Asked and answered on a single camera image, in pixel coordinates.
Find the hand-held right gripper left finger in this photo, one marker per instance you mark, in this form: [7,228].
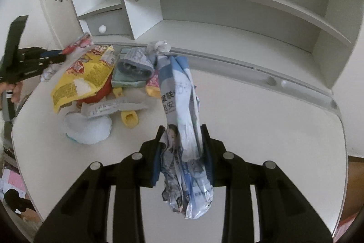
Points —
[157,159]

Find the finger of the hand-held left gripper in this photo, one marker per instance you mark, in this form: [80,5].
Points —
[49,54]
[42,65]

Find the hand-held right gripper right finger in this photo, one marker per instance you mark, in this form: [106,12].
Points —
[209,159]

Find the red snack wrapper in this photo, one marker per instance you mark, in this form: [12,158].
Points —
[81,42]

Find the blue white plastic bag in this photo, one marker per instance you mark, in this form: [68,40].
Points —
[182,106]

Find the light teal box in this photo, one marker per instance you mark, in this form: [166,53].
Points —
[125,83]

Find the person's left hand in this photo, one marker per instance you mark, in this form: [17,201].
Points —
[17,90]

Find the crumpled white paper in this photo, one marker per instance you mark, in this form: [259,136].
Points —
[49,73]

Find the yellow snack bag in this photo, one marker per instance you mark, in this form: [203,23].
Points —
[82,75]

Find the yellow plastic clip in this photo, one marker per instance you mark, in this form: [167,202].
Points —
[129,118]

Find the white round drawer knob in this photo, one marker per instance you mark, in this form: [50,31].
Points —
[101,29]

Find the white torn wrapper strip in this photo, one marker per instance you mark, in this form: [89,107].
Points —
[108,107]

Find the grey drawer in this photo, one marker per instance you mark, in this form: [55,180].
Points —
[113,23]

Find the pink yellow wrapper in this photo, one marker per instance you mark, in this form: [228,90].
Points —
[153,84]

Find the white padded pouch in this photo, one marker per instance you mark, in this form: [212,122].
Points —
[88,127]

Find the small yellow plastic piece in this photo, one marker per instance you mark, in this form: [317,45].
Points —
[118,92]

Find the crumpled grey blue packet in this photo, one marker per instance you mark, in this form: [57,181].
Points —
[133,65]

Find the crumpled white tissue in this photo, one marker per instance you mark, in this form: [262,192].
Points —
[158,46]

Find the pink papers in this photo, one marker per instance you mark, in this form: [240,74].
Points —
[14,181]

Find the black object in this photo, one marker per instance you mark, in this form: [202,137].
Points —
[17,200]

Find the white shelf unit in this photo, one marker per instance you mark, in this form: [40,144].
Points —
[227,9]

